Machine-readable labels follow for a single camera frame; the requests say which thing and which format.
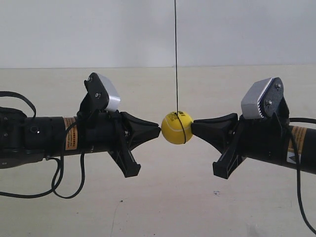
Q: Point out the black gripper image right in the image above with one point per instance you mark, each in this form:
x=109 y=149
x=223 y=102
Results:
x=265 y=140

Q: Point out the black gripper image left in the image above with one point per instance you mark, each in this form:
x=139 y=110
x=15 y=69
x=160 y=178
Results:
x=105 y=133

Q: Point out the yellow tennis ball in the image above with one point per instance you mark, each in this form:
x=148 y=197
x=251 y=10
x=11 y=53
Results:
x=176 y=127

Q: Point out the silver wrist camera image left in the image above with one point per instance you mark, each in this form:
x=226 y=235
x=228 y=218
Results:
x=102 y=93

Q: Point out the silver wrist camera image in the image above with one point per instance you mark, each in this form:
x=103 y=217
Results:
x=102 y=93
x=262 y=99

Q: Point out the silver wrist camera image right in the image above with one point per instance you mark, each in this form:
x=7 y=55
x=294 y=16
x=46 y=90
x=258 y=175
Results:
x=262 y=99

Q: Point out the black cable image right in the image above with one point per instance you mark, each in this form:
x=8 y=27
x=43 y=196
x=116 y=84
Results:
x=298 y=169

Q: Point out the black cable image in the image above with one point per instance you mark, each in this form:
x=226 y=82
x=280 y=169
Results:
x=298 y=169
x=57 y=178

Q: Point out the black cable image left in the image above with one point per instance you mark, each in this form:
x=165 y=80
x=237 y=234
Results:
x=57 y=178

